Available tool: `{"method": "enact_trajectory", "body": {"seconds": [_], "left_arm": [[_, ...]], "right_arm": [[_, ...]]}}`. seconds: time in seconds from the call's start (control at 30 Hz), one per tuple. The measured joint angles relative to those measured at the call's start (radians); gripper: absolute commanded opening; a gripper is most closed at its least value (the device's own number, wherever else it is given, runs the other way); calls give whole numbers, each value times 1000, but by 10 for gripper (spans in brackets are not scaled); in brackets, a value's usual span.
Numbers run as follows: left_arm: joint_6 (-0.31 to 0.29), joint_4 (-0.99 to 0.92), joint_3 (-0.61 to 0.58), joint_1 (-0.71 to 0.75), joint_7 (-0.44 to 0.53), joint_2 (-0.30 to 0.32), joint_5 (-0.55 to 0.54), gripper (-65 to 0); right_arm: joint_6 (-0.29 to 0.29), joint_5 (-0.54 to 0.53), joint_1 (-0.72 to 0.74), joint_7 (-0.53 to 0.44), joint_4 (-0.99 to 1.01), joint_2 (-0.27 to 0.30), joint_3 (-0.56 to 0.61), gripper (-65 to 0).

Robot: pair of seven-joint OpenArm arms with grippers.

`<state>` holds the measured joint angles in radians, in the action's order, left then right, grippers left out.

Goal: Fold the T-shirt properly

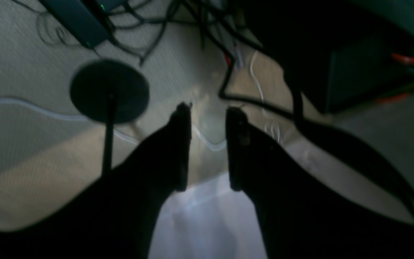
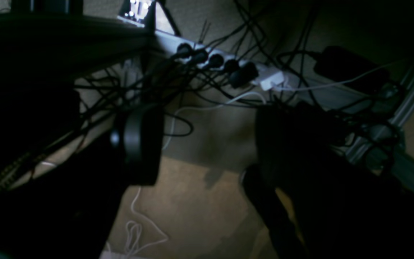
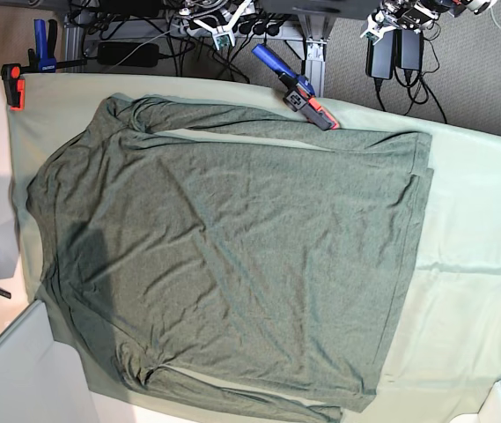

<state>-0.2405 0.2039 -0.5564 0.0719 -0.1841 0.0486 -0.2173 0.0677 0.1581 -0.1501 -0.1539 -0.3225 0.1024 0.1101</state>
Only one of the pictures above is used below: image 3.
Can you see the light green table cloth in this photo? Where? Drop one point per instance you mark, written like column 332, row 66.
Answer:
column 446, row 353

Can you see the aluminium frame post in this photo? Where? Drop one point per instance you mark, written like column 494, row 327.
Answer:
column 316, row 30

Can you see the black power brick left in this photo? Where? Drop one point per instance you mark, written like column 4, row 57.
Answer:
column 116, row 53

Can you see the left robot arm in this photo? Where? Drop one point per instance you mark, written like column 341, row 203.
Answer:
column 416, row 15

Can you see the green long-sleeve T-shirt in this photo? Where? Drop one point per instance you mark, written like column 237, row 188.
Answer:
column 230, row 258

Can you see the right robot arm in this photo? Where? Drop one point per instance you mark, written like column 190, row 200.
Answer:
column 217, row 20

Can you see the blue orange clamp left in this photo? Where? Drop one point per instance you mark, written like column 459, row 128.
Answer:
column 41, row 60

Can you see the blue orange clamp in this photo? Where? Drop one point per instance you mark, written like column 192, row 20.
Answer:
column 300, row 96
column 41, row 60

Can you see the blue orange clamp centre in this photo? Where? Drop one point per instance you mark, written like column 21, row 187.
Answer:
column 300, row 96

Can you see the black power strip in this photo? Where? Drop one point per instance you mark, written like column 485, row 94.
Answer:
column 270, row 26

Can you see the black power adapter pair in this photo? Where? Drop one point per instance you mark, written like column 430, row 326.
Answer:
column 403, row 49

